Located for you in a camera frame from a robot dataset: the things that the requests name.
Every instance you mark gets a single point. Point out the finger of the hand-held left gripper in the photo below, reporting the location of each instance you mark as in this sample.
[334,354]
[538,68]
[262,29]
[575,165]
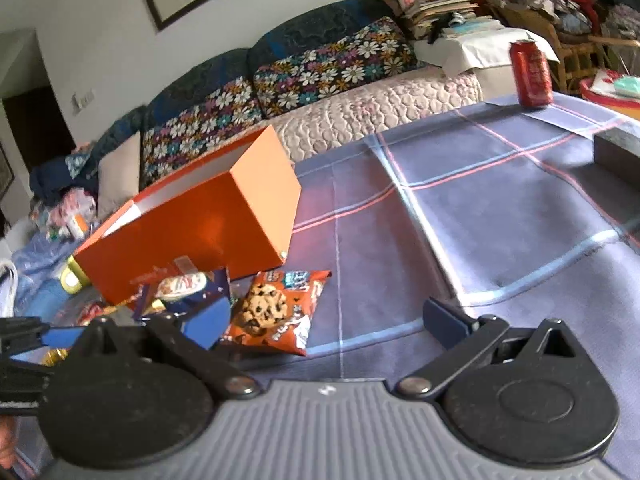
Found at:
[22,382]
[25,331]

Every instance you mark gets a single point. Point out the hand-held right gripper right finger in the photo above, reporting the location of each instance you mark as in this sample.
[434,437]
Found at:
[445,319]

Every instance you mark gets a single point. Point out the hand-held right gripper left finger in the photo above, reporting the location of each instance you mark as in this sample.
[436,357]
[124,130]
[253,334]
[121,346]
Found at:
[207,322]

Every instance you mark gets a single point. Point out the pile of snack packets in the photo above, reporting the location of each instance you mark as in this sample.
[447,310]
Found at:
[185,285]

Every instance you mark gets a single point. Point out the chocolate chip cookie packet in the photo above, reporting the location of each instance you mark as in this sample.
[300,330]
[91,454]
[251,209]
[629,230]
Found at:
[270,310]

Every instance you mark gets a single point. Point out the orange cardboard box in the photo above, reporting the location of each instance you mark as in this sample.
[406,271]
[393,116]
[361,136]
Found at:
[200,240]

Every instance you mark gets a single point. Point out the person's left hand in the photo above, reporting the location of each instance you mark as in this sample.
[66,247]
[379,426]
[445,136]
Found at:
[6,445]

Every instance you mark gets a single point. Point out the yellow mug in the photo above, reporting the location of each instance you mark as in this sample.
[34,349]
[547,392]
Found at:
[72,277]

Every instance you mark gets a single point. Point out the plaid blue tablecloth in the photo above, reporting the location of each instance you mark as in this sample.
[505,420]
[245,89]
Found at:
[500,235]

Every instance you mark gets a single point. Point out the pink floral cloth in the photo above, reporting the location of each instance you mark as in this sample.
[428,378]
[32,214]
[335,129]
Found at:
[70,207]

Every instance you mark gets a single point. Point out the dark blue clothes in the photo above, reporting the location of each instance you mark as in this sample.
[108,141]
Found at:
[55,177]

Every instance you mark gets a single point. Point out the small framed picture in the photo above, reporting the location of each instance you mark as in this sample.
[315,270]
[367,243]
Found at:
[5,172]

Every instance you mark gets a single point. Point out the beige pillow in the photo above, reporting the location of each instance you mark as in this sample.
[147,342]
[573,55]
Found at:
[120,175]

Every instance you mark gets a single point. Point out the floral cushion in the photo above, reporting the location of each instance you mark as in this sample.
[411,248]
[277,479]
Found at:
[200,130]
[335,67]

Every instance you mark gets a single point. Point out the beige quilted sofa cover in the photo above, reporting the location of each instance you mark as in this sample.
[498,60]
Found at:
[375,110]

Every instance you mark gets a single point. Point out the black rectangular box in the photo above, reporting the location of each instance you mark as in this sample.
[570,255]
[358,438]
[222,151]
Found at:
[620,155]

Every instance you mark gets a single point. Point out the red soda can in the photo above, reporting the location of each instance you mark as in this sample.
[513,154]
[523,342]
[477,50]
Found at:
[531,75]

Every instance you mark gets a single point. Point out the white covered side table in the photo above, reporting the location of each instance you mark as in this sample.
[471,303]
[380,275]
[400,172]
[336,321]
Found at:
[480,52]

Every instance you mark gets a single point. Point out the yellow round stool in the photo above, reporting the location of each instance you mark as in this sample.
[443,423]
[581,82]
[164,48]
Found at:
[615,105]

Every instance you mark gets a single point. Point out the white printed paper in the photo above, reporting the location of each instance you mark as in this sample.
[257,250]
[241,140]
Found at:
[602,80]

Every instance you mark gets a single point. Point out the small black object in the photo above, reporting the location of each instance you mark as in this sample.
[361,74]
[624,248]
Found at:
[440,27]

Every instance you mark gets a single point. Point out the wicker chair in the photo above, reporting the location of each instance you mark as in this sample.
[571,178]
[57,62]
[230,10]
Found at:
[570,55]

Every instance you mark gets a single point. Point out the light blue papers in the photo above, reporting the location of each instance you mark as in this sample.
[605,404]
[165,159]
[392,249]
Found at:
[475,26]

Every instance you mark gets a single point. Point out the green tissue pack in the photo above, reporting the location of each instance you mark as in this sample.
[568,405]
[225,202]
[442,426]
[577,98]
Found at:
[627,85]

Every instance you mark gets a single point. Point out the dark blue patterned sofa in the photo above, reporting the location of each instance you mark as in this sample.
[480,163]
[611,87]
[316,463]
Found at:
[300,25]

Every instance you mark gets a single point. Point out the stack of books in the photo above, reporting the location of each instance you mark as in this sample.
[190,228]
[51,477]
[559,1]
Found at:
[440,2]

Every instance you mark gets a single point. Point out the purple floral cloth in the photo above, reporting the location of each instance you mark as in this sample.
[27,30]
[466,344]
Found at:
[625,22]

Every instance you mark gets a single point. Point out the wall light switch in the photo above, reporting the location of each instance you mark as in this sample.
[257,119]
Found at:
[84,100]

